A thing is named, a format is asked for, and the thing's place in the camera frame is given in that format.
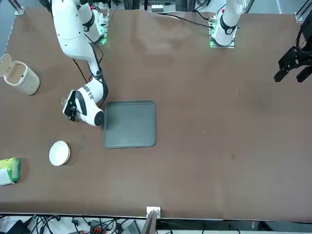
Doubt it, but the white bowl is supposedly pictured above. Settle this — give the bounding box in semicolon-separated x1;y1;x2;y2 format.
49;140;71;167

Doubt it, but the dark grey square tray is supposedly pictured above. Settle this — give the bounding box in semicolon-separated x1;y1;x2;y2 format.
103;99;156;149

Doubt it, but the black cable across table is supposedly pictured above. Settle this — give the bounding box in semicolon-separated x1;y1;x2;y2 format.
156;12;213;28

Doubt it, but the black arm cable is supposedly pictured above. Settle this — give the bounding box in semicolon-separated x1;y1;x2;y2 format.
72;41;109;108

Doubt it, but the beige bin with flip lid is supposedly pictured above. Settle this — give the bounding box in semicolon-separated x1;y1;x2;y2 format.
0;53;40;96

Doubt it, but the green and white tissue packet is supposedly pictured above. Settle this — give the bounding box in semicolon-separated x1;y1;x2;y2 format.
0;157;22;187

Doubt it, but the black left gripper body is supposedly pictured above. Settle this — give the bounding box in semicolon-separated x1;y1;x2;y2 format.
295;17;312;64

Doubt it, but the power strip with red switches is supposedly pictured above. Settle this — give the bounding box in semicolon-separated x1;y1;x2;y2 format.
89;220;102;234

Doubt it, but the aluminium camera post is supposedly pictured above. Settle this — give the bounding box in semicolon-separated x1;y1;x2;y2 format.
142;206;162;234

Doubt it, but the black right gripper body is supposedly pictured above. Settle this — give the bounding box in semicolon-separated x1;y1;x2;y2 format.
67;92;78;122

